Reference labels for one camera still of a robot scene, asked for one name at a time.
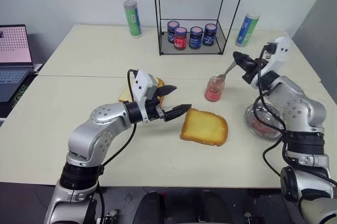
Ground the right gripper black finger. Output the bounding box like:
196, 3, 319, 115
233, 52, 255, 64
236, 59, 256, 73

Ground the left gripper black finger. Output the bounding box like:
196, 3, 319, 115
156, 85, 177, 98
162, 104, 193, 123

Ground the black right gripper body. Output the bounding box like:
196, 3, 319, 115
241, 59, 268, 84

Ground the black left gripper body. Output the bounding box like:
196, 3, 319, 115
144, 95, 166, 123

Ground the metal spoon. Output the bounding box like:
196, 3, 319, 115
216, 59, 238, 80

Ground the toasted yellow bread slice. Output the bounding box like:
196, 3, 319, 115
180, 107, 229, 147
117, 76, 167, 104

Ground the open glass jam jar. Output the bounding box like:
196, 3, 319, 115
204, 75, 226, 103

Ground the red label jam jar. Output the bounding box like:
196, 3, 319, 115
173, 26, 189, 51

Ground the red jam in dish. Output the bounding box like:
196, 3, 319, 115
251, 118, 284, 138

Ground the blue green label cylinder can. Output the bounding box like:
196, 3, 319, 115
234, 11, 261, 47

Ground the blue label jar pink lid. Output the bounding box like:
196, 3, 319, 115
166, 21, 181, 44
203, 23, 218, 47

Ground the clear glass dish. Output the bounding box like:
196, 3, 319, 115
244, 102, 287, 142

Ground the blue label jar dark lid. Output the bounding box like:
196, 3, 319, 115
189, 26, 204, 50

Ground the dark rounded shape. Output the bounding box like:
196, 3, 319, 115
137, 190, 164, 224

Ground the black mat green print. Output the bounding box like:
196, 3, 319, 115
0, 63, 45, 119

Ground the grey laptop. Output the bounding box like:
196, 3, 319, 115
0, 24, 35, 103

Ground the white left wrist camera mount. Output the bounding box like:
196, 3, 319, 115
130, 70, 159, 124

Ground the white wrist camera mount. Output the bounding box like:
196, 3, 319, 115
130, 70, 159, 124
250, 36, 292, 88

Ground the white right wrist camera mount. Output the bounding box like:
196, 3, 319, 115
250, 36, 292, 88

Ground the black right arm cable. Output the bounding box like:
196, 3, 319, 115
253, 47, 288, 177

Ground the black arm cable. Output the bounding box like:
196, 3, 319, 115
99, 69, 140, 224
253, 47, 288, 177

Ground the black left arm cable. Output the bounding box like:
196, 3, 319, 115
99, 69, 140, 224

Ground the black wire shelf rack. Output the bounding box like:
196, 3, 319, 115
152, 0, 250, 57

